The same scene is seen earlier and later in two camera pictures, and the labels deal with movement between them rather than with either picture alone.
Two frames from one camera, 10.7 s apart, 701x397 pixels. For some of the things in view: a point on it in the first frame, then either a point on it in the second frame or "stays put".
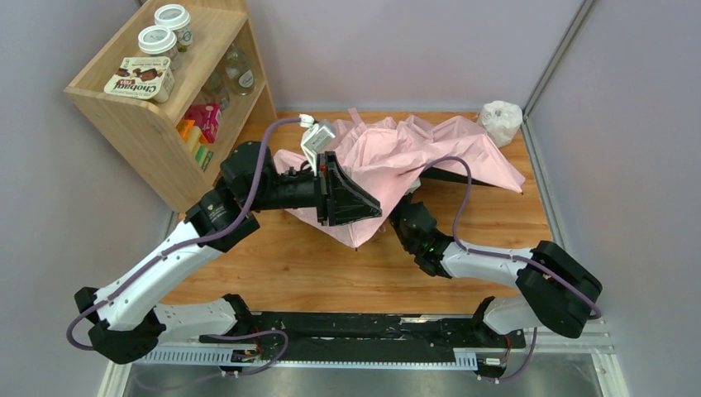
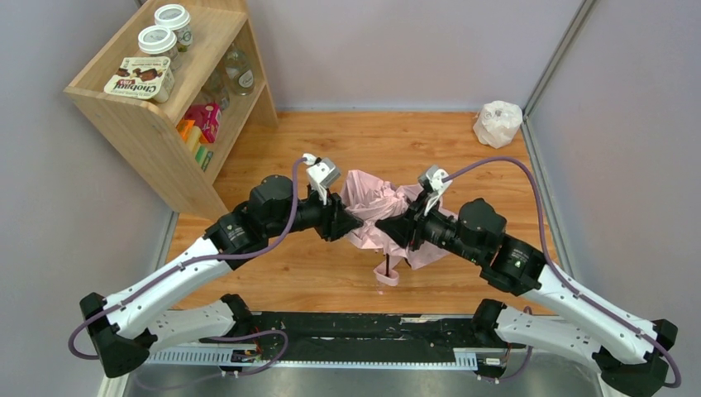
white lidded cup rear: [178, 19] stays put
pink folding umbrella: [381, 159] to [369, 199]
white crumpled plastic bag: [500, 121] stays put
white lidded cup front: [159, 40] stays put
